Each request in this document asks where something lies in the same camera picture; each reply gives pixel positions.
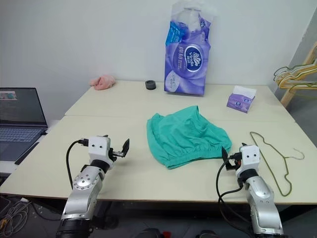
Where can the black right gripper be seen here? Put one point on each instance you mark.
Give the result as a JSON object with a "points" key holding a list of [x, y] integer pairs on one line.
{"points": [[234, 163]]}

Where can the pink cloth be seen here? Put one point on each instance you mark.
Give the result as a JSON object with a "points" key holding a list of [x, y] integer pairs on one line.
{"points": [[102, 82]]}

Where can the small purple tissue pack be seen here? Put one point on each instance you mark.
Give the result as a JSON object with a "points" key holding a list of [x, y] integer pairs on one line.
{"points": [[239, 101]]}

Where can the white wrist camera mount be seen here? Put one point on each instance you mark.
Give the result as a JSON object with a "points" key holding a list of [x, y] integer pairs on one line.
{"points": [[99, 148], [250, 158]]}

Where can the black round cap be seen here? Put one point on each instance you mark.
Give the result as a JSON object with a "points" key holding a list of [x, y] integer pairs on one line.
{"points": [[150, 85]]}

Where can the grey laptop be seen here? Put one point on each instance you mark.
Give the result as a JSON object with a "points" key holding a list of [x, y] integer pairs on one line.
{"points": [[17, 109]]}

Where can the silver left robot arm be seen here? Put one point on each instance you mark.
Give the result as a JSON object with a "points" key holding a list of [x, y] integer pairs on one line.
{"points": [[81, 188]]}

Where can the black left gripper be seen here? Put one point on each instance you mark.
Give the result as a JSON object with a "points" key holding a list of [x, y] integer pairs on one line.
{"points": [[115, 154]]}

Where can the purple tissue multipack bag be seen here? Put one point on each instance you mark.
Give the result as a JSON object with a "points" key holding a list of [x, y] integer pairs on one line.
{"points": [[185, 59]]}

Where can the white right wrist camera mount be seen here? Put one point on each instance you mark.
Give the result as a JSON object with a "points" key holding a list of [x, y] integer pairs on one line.
{"points": [[250, 158]]}

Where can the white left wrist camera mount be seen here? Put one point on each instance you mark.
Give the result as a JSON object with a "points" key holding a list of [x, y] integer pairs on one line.
{"points": [[99, 148]]}

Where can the teal green garment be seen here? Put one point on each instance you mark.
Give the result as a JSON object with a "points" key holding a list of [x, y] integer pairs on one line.
{"points": [[185, 134]]}

